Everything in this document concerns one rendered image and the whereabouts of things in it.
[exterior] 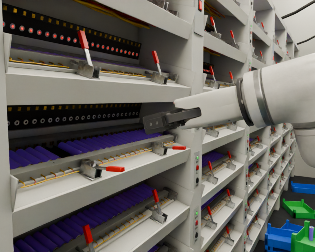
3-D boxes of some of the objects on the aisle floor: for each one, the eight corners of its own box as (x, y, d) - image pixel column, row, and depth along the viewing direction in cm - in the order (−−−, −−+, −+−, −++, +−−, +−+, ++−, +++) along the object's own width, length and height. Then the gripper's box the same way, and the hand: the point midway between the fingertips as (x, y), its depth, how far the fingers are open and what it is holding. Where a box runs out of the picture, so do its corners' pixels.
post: (198, 388, 109) (206, -111, 93) (188, 411, 101) (194, -131, 85) (153, 363, 119) (152, -91, 103) (140, 382, 111) (137, -107, 95)
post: (245, 285, 169) (254, -29, 153) (240, 294, 161) (250, -36, 145) (212, 274, 179) (217, -21, 163) (206, 282, 171) (211, -27, 155)
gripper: (247, 130, 36) (129, 153, 45) (268, 121, 50) (174, 140, 59) (234, 71, 36) (118, 106, 45) (258, 78, 51) (166, 104, 60)
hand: (160, 122), depth 51 cm, fingers open, 3 cm apart
